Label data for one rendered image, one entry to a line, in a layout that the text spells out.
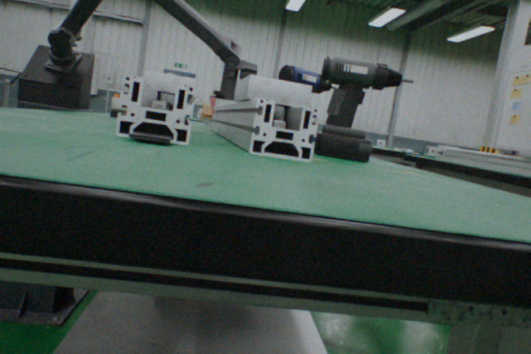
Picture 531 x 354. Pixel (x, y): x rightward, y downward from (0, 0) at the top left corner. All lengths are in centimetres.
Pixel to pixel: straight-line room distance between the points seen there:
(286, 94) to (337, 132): 22
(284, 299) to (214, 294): 6
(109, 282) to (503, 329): 35
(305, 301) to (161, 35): 1252
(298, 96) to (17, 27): 1354
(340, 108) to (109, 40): 1236
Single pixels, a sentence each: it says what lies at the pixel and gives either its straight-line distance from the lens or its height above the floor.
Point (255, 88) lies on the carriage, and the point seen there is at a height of 88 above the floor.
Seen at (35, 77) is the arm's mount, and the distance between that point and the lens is 159.
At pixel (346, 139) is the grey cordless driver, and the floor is 82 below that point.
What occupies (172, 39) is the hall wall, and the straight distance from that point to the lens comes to 1265.
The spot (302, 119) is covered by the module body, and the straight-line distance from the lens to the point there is 58.
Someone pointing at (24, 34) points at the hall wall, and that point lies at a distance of 1397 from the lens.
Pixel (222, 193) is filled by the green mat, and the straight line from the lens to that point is 23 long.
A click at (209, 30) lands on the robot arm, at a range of 133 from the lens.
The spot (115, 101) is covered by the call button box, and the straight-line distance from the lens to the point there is 121.
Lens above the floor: 83
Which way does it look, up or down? 4 degrees down
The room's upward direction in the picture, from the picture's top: 9 degrees clockwise
